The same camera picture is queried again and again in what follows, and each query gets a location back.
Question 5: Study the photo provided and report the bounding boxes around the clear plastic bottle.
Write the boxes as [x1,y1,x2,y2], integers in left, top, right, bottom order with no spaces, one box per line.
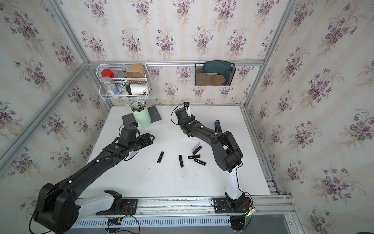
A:
[102,77,119,96]

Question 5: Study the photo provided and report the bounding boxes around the black mesh wall holder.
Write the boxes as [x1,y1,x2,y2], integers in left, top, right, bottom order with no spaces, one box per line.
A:
[194,62,236,86]

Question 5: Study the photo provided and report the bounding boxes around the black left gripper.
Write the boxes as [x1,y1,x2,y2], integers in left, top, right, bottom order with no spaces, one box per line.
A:
[128,133,157,154]

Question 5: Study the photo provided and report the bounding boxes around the brown cardboard box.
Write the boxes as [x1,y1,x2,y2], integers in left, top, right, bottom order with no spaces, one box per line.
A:
[126,64,146,79]

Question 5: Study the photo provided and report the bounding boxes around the black lipstick gold band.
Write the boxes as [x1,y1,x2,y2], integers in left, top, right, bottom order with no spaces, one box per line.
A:
[188,155,201,160]
[194,159,206,166]
[192,146,202,155]

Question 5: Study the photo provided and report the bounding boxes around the teal plate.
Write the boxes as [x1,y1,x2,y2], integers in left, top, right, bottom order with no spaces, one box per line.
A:
[203,60,231,85]

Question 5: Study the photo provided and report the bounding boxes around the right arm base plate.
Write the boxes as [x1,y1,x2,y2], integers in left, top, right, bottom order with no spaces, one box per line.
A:
[211,197,254,214]

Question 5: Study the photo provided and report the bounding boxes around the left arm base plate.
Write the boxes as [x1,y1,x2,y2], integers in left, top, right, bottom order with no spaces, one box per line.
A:
[96,199,138,215]

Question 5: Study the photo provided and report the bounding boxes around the green pen cup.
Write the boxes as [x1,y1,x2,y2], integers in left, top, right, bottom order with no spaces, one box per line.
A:
[131,101,152,127]

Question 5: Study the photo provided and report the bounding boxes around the purple lipstick tube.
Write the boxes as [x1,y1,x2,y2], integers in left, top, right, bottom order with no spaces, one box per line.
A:
[191,142,201,152]
[129,150,138,160]

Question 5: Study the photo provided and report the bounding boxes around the white black cylinder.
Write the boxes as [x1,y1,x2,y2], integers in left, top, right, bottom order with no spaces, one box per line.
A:
[126,83,149,96]

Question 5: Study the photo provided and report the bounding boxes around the black lipstick silver band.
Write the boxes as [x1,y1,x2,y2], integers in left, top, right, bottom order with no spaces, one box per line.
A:
[178,155,184,168]
[157,151,164,164]

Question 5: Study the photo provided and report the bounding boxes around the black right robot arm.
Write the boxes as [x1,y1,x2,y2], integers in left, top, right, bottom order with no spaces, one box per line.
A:
[173,102,255,212]

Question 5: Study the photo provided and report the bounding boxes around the blue black stapler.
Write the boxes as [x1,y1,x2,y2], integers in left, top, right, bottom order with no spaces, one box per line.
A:
[214,120,222,132]

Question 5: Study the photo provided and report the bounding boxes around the red lid jar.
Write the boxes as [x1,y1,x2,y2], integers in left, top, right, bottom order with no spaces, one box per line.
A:
[101,69,115,79]

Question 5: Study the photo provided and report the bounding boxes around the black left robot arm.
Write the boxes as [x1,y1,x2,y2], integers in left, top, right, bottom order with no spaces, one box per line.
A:
[31,126,155,234]

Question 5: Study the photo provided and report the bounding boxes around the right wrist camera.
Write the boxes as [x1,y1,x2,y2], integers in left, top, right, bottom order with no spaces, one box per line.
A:
[184,101,191,117]

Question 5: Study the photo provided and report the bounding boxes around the white wire basket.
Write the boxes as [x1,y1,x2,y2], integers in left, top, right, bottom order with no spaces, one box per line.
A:
[96,63,152,100]

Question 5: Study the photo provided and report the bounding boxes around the round cork coaster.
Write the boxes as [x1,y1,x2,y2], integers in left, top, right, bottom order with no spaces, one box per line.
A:
[210,75,226,86]

